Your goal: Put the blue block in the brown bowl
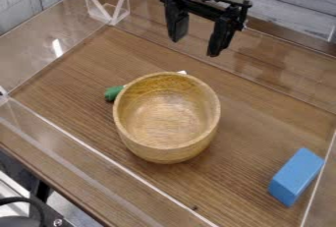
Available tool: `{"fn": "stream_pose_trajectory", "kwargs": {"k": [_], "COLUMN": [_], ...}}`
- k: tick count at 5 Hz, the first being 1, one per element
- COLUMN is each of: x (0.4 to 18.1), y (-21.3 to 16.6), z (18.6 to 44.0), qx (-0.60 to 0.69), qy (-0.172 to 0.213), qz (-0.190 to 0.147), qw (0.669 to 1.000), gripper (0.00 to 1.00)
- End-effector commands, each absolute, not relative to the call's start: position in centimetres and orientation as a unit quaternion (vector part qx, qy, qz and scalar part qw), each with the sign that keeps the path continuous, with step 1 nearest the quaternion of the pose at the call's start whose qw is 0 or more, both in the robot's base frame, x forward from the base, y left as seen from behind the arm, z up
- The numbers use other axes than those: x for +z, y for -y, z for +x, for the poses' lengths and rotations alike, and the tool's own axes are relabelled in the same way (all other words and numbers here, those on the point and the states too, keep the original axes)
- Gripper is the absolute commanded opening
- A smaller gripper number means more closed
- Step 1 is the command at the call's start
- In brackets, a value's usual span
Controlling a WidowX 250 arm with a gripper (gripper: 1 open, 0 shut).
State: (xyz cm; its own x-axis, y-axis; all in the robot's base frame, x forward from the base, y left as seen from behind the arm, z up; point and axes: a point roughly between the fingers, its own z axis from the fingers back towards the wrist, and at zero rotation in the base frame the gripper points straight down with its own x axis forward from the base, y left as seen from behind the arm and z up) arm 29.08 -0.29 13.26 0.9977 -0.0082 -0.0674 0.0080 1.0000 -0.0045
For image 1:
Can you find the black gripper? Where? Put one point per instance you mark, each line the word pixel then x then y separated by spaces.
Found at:
pixel 228 13

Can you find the blue foam block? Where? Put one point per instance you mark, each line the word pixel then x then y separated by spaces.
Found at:
pixel 295 176

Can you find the brown wooden bowl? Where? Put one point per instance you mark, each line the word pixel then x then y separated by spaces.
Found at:
pixel 167 115

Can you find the green and white toy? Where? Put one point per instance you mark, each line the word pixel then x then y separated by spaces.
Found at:
pixel 114 91

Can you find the clear acrylic corner bracket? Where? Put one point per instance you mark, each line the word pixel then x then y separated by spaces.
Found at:
pixel 108 13

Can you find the black metal frame bracket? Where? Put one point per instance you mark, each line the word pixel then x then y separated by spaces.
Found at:
pixel 54 219

